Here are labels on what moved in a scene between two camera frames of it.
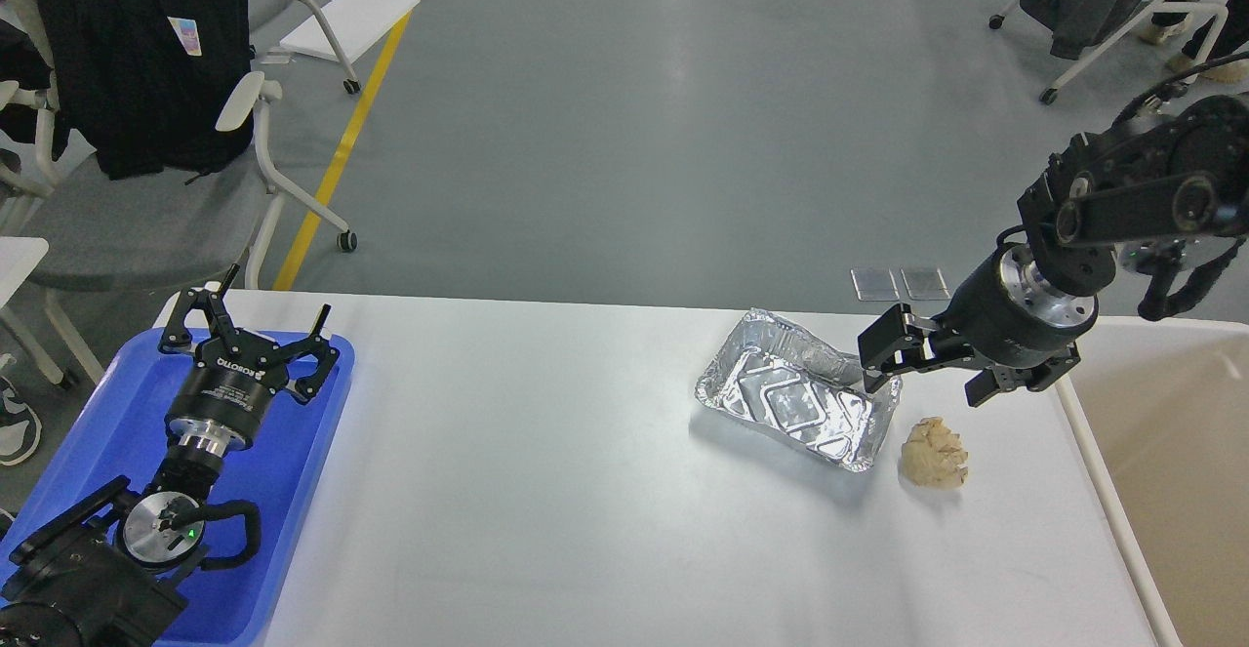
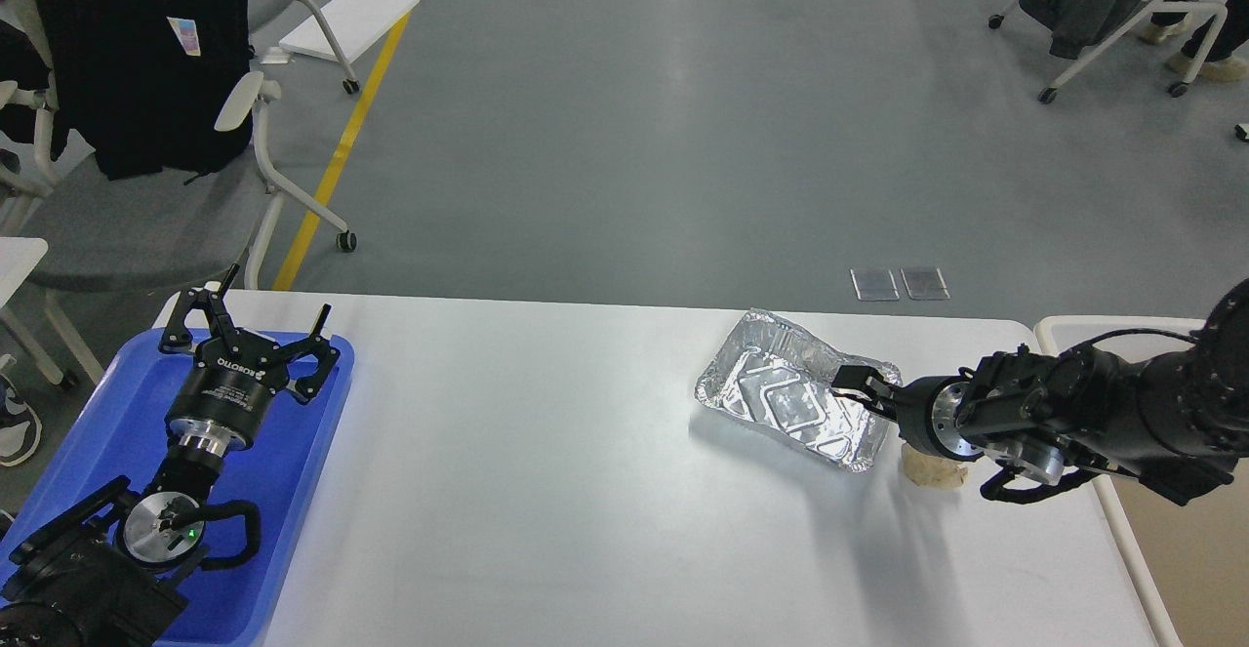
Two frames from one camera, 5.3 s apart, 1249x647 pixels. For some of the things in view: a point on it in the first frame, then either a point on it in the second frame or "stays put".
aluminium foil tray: x=780 y=378 stays put
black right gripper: x=1005 y=318 → x=925 y=408
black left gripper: x=234 y=373 stays put
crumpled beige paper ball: x=934 y=457 stays put
